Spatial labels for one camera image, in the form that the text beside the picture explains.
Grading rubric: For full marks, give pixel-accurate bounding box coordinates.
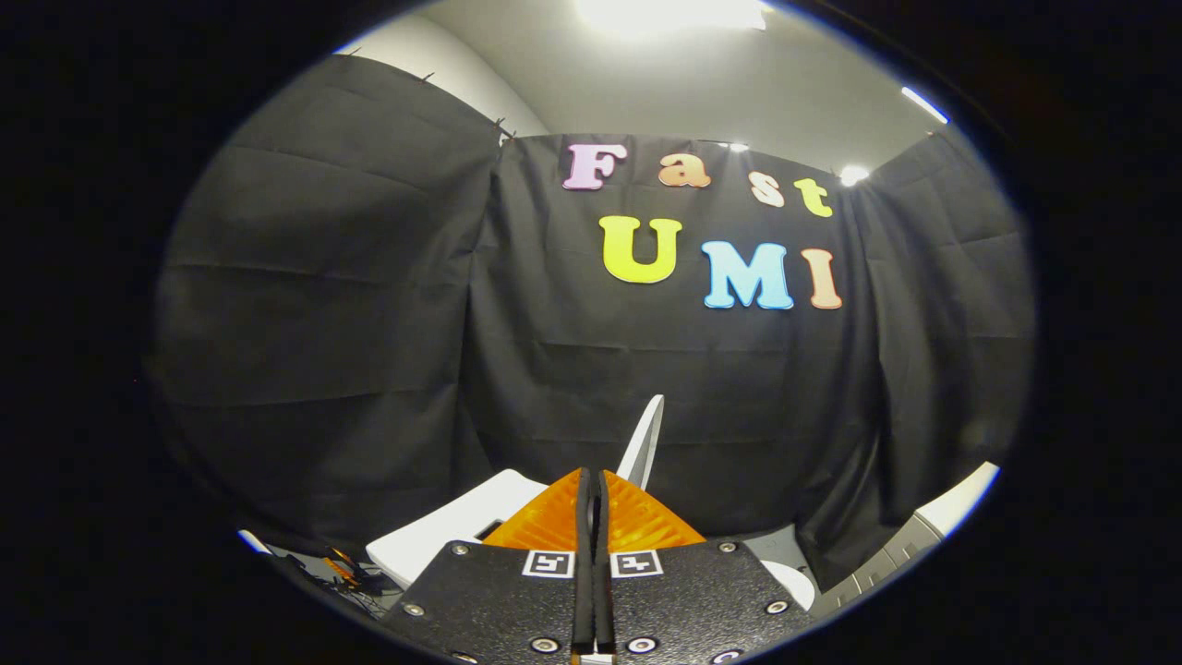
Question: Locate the black and orange cable bundle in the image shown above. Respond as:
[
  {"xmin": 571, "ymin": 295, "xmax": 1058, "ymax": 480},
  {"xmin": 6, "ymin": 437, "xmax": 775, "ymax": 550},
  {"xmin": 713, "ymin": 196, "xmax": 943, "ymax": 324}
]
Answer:
[{"xmin": 300, "ymin": 545, "xmax": 400, "ymax": 606}]

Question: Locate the large bright ceiling light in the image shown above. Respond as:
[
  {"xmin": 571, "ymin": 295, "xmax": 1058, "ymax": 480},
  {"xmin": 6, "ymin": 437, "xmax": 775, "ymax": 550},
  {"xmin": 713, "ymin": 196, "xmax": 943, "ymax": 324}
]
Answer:
[{"xmin": 574, "ymin": 0, "xmax": 772, "ymax": 33}]

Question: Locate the rectangular ceiling light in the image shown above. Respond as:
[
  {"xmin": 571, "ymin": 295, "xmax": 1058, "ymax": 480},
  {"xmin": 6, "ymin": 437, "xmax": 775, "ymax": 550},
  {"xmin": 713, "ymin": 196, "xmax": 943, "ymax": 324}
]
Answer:
[{"xmin": 901, "ymin": 86, "xmax": 950, "ymax": 125}]

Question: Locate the grey ribbed door panel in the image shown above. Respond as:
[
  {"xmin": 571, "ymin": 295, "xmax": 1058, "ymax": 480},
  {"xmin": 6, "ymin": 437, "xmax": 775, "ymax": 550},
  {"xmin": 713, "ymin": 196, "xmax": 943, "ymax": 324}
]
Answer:
[{"xmin": 817, "ymin": 462, "xmax": 1003, "ymax": 606}]

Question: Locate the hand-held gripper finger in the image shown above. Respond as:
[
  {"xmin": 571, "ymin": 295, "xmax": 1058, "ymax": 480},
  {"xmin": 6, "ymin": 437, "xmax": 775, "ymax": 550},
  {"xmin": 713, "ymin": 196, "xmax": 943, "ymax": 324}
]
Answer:
[
  {"xmin": 593, "ymin": 469, "xmax": 814, "ymax": 665},
  {"xmin": 380, "ymin": 467, "xmax": 594, "ymax": 665}
]

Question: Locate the black backdrop cloth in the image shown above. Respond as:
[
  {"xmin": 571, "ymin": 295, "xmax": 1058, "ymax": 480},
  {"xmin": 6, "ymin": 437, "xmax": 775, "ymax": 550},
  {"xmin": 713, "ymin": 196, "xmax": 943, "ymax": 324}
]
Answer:
[{"xmin": 148, "ymin": 54, "xmax": 1035, "ymax": 578}]

